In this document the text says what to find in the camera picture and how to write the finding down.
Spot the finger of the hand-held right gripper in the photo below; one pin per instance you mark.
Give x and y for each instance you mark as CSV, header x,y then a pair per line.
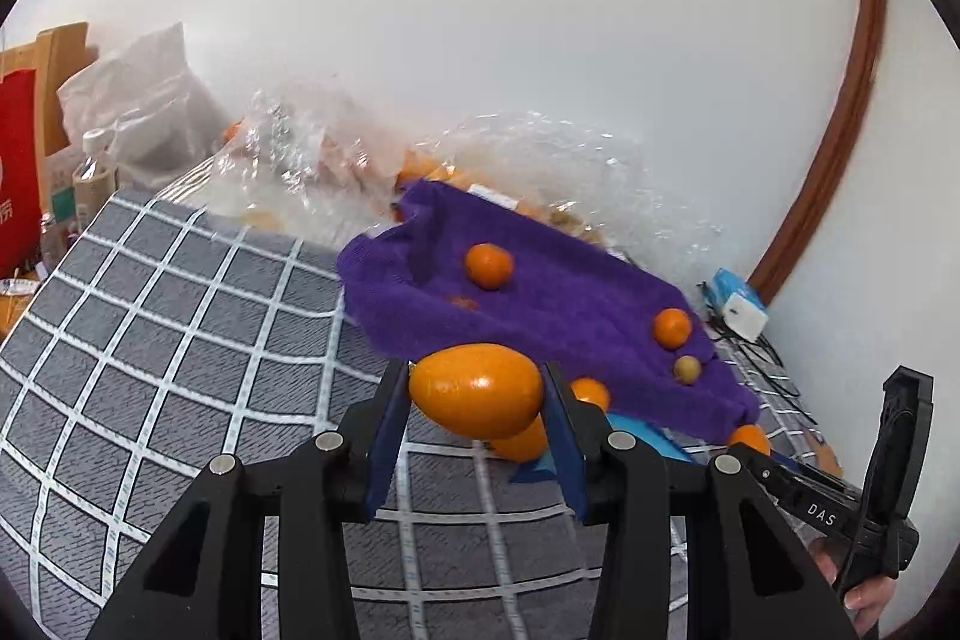
x,y
795,490
919,415

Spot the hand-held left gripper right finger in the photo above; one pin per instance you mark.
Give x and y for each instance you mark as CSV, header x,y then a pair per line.
x,y
566,445

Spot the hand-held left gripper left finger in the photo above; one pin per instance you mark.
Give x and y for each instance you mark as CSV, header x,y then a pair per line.
x,y
382,452

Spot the orange tangerine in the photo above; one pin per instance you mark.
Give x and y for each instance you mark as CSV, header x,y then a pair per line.
x,y
525,443
750,439
488,265
476,389
592,391

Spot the small green fruit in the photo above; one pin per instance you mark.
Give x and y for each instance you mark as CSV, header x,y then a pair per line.
x,y
687,368

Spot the purple towel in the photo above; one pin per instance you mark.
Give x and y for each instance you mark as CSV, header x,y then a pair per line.
x,y
555,302

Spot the small orange kumquat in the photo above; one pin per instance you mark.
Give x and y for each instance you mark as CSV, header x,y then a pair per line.
x,y
672,326

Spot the person's right hand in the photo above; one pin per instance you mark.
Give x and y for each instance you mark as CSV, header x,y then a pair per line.
x,y
870,599

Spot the white and blue box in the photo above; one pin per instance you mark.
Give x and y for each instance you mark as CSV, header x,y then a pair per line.
x,y
739,306

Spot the grey checked tablecloth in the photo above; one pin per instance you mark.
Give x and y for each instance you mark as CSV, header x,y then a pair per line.
x,y
187,347

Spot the large crumpled clear plastic bag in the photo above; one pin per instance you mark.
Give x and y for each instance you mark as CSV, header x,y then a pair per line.
x,y
577,168

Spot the pile of bagged oranges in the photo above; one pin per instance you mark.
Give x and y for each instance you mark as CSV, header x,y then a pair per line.
x,y
418,168

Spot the clear plastic bottle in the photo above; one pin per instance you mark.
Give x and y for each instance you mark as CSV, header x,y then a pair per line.
x,y
96,164

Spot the green and white carton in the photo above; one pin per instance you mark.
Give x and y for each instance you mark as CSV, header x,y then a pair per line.
x,y
64,194

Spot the white plastic bag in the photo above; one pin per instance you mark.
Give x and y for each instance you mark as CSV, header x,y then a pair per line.
x,y
142,100

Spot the red paper bag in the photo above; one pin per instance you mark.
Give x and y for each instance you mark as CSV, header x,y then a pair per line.
x,y
15,160

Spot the wooden chair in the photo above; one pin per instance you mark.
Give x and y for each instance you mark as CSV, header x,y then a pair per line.
x,y
56,51

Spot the brown wooden door frame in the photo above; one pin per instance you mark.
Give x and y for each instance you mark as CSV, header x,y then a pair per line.
x,y
832,108

